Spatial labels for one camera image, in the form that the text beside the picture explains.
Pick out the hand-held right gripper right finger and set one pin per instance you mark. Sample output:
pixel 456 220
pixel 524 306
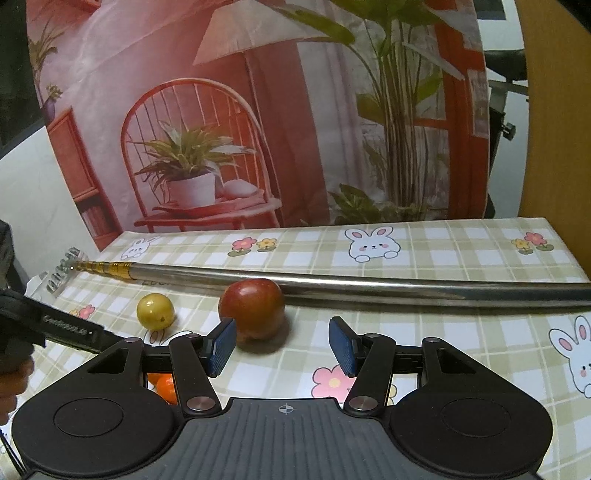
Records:
pixel 339 346

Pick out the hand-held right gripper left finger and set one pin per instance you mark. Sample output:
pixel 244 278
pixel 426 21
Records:
pixel 224 344

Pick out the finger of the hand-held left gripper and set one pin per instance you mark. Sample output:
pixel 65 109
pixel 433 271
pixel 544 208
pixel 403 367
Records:
pixel 64 325

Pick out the large red apple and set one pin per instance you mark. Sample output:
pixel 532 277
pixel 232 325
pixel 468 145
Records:
pixel 251 308

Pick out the orange tangerine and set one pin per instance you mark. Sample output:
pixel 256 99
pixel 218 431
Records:
pixel 165 390
pixel 152 378

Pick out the yellow-green plum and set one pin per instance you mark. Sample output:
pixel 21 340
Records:
pixel 155 313

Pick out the person's left hand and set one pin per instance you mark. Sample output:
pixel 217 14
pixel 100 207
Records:
pixel 11 387

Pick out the telescopic metal back scratcher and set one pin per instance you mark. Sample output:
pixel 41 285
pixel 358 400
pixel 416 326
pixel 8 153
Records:
pixel 369 284

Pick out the checked rabbit print tablecloth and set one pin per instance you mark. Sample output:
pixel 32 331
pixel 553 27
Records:
pixel 461 332

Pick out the dark window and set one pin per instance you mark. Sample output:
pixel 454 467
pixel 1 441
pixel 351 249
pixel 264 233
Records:
pixel 16 69

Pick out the printed room backdrop cloth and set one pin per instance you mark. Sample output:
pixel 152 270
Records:
pixel 300 115

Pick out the wooden board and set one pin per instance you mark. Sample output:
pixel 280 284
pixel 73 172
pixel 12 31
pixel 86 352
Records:
pixel 558 138

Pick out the black saddle seat stand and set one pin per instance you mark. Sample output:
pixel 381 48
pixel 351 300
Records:
pixel 503 62

